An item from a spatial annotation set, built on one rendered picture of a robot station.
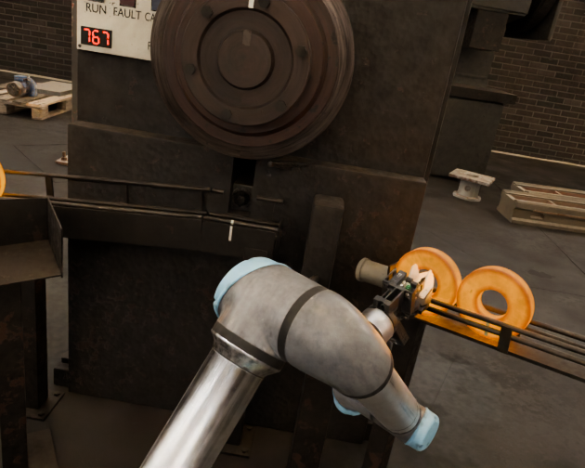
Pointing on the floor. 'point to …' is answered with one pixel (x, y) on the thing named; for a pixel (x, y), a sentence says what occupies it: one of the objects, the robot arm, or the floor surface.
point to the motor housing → (311, 423)
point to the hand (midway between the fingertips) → (427, 279)
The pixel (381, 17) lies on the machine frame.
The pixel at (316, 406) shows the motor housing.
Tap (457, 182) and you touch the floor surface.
